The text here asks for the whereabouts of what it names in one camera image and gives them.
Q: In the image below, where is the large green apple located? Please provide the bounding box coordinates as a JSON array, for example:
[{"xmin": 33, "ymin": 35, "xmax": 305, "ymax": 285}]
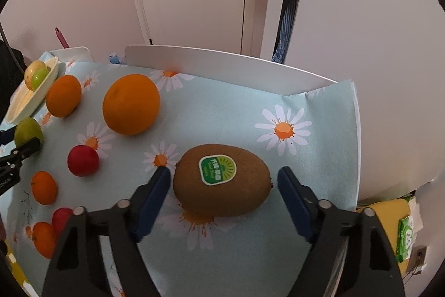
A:
[{"xmin": 14, "ymin": 118, "xmax": 44, "ymax": 153}]

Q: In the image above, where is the black jacket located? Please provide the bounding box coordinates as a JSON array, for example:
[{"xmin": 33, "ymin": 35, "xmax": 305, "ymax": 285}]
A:
[{"xmin": 0, "ymin": 40, "xmax": 26, "ymax": 103}]

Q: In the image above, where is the narrow white chair back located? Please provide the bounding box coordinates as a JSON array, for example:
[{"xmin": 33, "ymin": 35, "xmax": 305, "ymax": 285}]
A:
[{"xmin": 50, "ymin": 46, "xmax": 94, "ymax": 63}]

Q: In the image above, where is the brown kiwi with green sticker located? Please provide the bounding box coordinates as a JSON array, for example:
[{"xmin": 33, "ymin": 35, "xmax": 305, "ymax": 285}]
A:
[{"xmin": 173, "ymin": 143, "xmax": 273, "ymax": 217}]

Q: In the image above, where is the small green apple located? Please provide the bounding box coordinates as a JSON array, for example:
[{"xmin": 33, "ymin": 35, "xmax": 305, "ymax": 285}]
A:
[{"xmin": 31, "ymin": 69, "xmax": 49, "ymax": 90}]

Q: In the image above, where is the red plum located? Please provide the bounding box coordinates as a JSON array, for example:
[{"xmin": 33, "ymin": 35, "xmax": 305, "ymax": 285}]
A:
[
  {"xmin": 51, "ymin": 207, "xmax": 75, "ymax": 235},
  {"xmin": 67, "ymin": 144, "xmax": 100, "ymax": 177}
]

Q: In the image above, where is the pink plastic handle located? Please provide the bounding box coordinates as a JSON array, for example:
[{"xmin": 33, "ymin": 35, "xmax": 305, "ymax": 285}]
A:
[{"xmin": 55, "ymin": 27, "xmax": 69, "ymax": 49}]

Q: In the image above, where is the green wet wipes packet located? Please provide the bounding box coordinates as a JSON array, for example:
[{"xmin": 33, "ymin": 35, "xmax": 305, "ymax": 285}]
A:
[{"xmin": 396, "ymin": 215, "xmax": 417, "ymax": 263}]

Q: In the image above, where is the yellow pear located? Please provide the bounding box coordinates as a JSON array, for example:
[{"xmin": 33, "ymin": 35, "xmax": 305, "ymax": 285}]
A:
[{"xmin": 24, "ymin": 60, "xmax": 49, "ymax": 91}]

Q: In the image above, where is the yellow stool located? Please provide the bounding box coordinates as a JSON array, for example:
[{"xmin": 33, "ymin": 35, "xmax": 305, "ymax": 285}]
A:
[{"xmin": 358, "ymin": 198, "xmax": 418, "ymax": 277}]

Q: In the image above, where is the medium orange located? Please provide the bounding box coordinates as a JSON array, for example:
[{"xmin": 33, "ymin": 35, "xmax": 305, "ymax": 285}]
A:
[{"xmin": 45, "ymin": 75, "xmax": 83, "ymax": 118}]

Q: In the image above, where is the large orange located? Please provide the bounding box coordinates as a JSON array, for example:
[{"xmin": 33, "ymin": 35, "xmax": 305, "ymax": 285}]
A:
[{"xmin": 102, "ymin": 73, "xmax": 161, "ymax": 136}]

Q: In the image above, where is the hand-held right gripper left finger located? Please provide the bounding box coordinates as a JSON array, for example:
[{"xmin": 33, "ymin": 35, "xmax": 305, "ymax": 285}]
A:
[{"xmin": 42, "ymin": 166, "xmax": 172, "ymax": 297}]

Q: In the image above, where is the blue striped shirt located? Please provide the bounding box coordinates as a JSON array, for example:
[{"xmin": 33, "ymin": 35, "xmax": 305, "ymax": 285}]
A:
[{"xmin": 271, "ymin": 0, "xmax": 306, "ymax": 63}]

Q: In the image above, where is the small tangerine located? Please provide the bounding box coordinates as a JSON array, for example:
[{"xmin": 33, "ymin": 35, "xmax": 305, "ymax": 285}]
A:
[
  {"xmin": 31, "ymin": 171, "xmax": 58, "ymax": 206},
  {"xmin": 32, "ymin": 221, "xmax": 58, "ymax": 260}
]

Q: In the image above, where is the yellow floral cloth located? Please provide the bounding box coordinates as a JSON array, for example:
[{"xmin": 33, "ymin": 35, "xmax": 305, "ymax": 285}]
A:
[{"xmin": 0, "ymin": 241, "xmax": 35, "ymax": 297}]

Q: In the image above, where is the wide white chair back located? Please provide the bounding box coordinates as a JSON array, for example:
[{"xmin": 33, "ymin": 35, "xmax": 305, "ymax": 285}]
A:
[{"xmin": 124, "ymin": 45, "xmax": 338, "ymax": 96}]

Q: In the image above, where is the cream ceramic bowl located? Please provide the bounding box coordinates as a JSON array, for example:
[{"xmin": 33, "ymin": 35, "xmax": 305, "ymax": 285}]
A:
[{"xmin": 5, "ymin": 56, "xmax": 67, "ymax": 125}]

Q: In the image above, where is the blue daisy print tablecloth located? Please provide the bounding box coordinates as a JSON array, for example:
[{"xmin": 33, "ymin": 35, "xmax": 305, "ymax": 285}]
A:
[{"xmin": 0, "ymin": 51, "xmax": 360, "ymax": 297}]

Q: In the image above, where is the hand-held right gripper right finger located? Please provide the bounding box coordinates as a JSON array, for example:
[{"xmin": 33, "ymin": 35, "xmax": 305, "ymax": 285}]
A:
[{"xmin": 277, "ymin": 166, "xmax": 406, "ymax": 297}]

